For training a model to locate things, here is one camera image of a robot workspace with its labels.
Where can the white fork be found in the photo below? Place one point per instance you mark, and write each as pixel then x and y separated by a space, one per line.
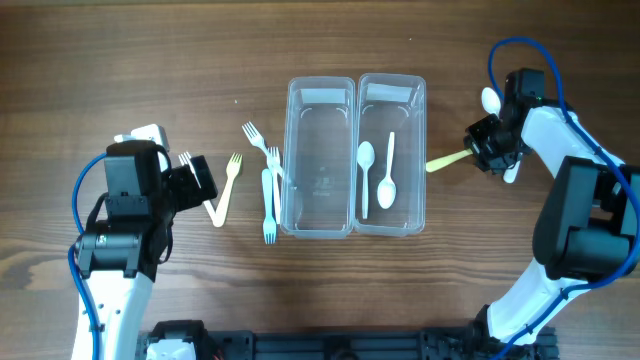
pixel 274 175
pixel 185 159

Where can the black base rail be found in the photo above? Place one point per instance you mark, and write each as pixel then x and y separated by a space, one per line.
pixel 189 339

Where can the left clear plastic container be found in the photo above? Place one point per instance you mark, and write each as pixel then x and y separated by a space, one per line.
pixel 319 153

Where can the white spoon horizontal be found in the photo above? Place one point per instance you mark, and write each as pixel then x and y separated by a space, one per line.
pixel 490 100

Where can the light blue plastic fork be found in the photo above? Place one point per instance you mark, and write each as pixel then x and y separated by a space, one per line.
pixel 269 223

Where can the white fork angled top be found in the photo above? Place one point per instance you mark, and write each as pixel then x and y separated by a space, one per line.
pixel 257 140

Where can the yellow plastic fork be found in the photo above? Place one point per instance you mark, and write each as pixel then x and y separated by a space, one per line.
pixel 232 171

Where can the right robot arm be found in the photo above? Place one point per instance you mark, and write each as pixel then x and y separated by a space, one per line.
pixel 587 227

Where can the clear plastic container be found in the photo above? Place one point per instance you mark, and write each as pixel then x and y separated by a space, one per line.
pixel 319 153
pixel 392 117

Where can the right clear plastic container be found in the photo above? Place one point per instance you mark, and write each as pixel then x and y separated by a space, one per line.
pixel 392 117

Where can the white spoon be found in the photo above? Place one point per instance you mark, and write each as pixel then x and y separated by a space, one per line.
pixel 386 191
pixel 511 173
pixel 365 159

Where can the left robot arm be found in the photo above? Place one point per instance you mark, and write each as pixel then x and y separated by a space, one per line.
pixel 126 236

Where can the white spoon bottom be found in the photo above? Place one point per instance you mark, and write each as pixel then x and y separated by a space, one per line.
pixel 386 191

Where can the white spoon top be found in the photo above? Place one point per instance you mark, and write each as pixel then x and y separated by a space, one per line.
pixel 365 159

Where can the yellow plastic spoon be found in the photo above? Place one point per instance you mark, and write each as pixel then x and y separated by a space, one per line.
pixel 439 163

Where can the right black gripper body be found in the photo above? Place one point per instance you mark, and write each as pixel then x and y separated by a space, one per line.
pixel 484 145

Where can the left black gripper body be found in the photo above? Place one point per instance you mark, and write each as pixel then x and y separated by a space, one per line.
pixel 195 182

